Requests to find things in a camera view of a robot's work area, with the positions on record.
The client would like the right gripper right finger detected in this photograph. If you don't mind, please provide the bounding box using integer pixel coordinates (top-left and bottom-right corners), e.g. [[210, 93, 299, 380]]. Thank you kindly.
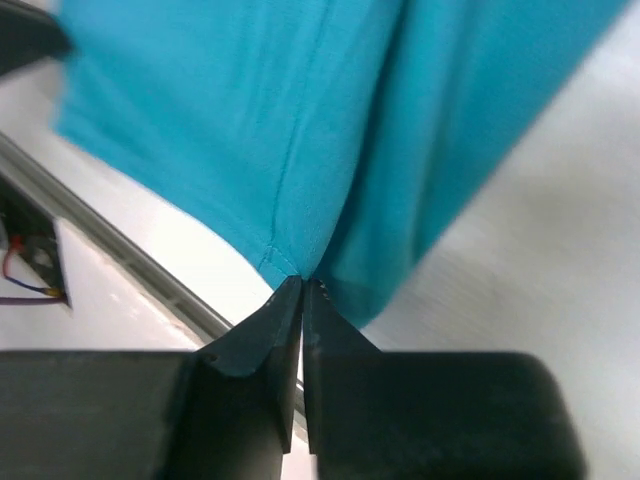
[[302, 281, 586, 479]]

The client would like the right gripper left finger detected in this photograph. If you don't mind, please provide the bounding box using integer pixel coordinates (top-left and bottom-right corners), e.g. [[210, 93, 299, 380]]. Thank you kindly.
[[1, 277, 303, 479]]

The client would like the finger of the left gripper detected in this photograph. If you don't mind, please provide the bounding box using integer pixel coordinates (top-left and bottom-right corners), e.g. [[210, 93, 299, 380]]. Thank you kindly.
[[0, 1, 70, 75]]

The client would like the teal t shirt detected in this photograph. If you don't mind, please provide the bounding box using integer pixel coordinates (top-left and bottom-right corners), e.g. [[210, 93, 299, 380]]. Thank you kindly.
[[57, 1, 624, 327]]

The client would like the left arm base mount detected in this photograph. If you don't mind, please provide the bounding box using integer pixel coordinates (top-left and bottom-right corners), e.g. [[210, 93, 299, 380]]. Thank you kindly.
[[1, 190, 71, 306]]

